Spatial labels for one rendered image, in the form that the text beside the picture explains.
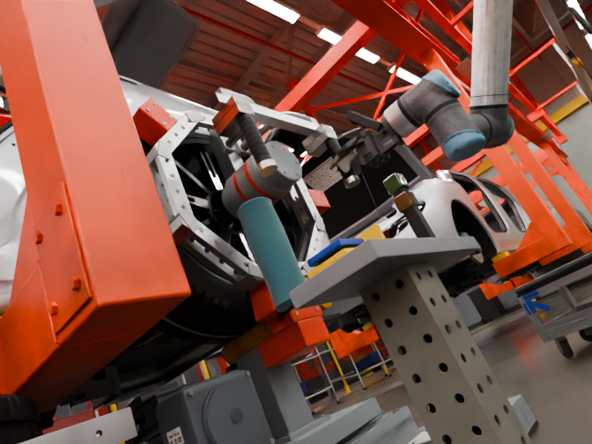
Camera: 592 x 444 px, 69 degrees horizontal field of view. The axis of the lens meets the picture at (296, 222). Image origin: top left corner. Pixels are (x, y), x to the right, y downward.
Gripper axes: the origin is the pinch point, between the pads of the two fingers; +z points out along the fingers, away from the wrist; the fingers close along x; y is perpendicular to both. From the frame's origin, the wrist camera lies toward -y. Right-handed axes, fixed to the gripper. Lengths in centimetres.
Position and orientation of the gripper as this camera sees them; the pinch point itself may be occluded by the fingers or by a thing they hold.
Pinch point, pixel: (336, 165)
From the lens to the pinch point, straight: 124.9
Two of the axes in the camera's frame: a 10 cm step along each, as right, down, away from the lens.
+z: -6.6, 5.3, 5.4
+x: 6.5, 0.2, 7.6
